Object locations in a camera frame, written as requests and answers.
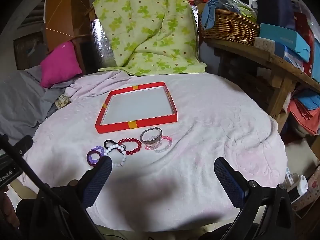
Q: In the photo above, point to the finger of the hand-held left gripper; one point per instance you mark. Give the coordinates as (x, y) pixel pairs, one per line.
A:
(24, 143)

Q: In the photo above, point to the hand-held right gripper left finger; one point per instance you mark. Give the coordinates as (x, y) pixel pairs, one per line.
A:
(98, 180)

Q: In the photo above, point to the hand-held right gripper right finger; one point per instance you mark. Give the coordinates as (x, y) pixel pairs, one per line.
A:
(228, 181)

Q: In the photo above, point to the dark purple bangle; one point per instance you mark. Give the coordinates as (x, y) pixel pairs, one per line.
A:
(88, 158)

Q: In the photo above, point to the silver metal bangle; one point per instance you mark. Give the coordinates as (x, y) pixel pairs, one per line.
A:
(150, 140)

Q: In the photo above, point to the shallow red cardboard box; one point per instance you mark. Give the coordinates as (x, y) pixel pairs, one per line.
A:
(137, 105)

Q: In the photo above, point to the person's left hand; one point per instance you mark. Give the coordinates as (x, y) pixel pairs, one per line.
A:
(6, 208)

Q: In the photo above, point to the grey blanket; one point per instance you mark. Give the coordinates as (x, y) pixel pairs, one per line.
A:
(20, 100)

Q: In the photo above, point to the small floral patterned cloth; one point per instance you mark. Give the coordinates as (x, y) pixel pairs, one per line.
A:
(61, 101)

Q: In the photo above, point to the pale pink plush blanket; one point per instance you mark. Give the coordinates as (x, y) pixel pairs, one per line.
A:
(205, 130)

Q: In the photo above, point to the white plastic appliance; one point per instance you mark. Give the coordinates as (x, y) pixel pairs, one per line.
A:
(298, 185)

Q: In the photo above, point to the floral print storage box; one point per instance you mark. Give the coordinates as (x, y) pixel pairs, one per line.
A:
(311, 192)

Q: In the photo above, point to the magenta pillow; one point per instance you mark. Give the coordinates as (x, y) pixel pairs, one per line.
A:
(60, 63)

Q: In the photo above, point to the dark brown crate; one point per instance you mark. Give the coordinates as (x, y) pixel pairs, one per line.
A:
(28, 53)

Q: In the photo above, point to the coral folded towels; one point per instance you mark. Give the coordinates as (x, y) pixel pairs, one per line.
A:
(303, 120)

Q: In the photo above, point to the blue folded cloth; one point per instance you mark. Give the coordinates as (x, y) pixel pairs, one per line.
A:
(308, 98)

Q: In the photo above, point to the wooden table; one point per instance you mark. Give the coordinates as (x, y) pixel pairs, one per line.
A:
(277, 65)

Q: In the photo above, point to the small white patterned box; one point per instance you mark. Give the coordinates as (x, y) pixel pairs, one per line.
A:
(263, 44)

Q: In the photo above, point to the orange wooden cabinet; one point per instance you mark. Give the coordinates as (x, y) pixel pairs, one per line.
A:
(67, 7)

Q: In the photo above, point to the wicker basket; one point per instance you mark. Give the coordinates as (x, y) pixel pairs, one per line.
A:
(230, 28)

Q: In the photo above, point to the blue cardboard box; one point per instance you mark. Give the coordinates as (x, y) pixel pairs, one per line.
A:
(282, 36)

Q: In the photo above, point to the green floral quilt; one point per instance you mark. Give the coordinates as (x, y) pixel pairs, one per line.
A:
(150, 30)

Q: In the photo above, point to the tall red box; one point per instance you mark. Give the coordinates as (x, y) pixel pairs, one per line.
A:
(303, 37)

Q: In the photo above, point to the light blue cloth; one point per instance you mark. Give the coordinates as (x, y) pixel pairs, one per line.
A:
(210, 10)

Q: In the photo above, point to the dark blue bag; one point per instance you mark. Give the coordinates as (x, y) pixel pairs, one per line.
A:
(273, 5)

